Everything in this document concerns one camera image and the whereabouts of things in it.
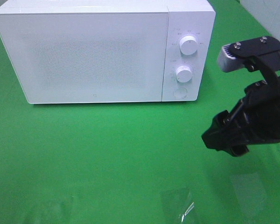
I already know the green table cloth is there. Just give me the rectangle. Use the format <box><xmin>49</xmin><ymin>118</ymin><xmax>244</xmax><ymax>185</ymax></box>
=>
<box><xmin>0</xmin><ymin>0</ymin><xmax>280</xmax><ymax>224</ymax></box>

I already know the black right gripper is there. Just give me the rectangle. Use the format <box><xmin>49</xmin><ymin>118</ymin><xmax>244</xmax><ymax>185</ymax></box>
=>
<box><xmin>202</xmin><ymin>80</ymin><xmax>280</xmax><ymax>157</ymax></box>

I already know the white microwave knob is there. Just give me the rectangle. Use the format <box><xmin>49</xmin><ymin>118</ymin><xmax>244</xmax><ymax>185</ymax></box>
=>
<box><xmin>179</xmin><ymin>35</ymin><xmax>198</xmax><ymax>56</ymax></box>
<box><xmin>176</xmin><ymin>66</ymin><xmax>193</xmax><ymax>83</ymax></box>

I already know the clear tape patch right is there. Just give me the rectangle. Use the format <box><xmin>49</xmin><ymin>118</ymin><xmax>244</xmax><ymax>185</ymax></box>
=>
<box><xmin>230</xmin><ymin>172</ymin><xmax>267</xmax><ymax>218</ymax></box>

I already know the white microwave door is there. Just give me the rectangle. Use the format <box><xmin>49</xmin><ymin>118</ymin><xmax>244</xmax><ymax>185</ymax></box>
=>
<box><xmin>0</xmin><ymin>13</ymin><xmax>168</xmax><ymax>104</ymax></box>

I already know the white microwave oven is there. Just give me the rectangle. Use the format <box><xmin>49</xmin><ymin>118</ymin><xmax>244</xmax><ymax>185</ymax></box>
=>
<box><xmin>0</xmin><ymin>0</ymin><xmax>216</xmax><ymax>104</ymax></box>

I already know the round door release button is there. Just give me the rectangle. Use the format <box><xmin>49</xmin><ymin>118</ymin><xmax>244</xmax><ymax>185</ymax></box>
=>
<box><xmin>173</xmin><ymin>87</ymin><xmax>187</xmax><ymax>99</ymax></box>

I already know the clear tape patch centre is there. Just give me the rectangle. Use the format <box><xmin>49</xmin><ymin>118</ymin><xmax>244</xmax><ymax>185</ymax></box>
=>
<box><xmin>161</xmin><ymin>187</ymin><xmax>200</xmax><ymax>224</ymax></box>

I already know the clear tape patch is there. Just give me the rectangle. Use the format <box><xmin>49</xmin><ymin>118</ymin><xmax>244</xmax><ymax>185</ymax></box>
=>
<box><xmin>230</xmin><ymin>172</ymin><xmax>267</xmax><ymax>218</ymax></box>
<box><xmin>161</xmin><ymin>187</ymin><xmax>200</xmax><ymax>224</ymax></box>

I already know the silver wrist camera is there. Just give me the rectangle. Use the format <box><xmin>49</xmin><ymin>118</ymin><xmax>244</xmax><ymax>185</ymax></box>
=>
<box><xmin>216</xmin><ymin>35</ymin><xmax>280</xmax><ymax>89</ymax></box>

